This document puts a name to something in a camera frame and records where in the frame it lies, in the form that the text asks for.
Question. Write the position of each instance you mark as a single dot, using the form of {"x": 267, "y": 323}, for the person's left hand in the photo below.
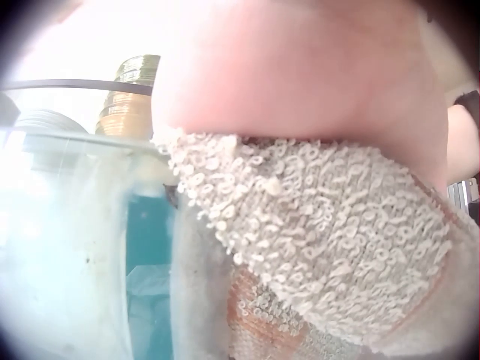
{"x": 300, "y": 75}

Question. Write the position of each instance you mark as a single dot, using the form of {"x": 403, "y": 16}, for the white terry cloth towel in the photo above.
{"x": 322, "y": 232}

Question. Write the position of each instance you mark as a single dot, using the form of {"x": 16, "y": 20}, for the grey ribbed round lid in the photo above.
{"x": 48, "y": 123}

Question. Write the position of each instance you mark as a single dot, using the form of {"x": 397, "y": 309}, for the clear glass container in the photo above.
{"x": 63, "y": 240}

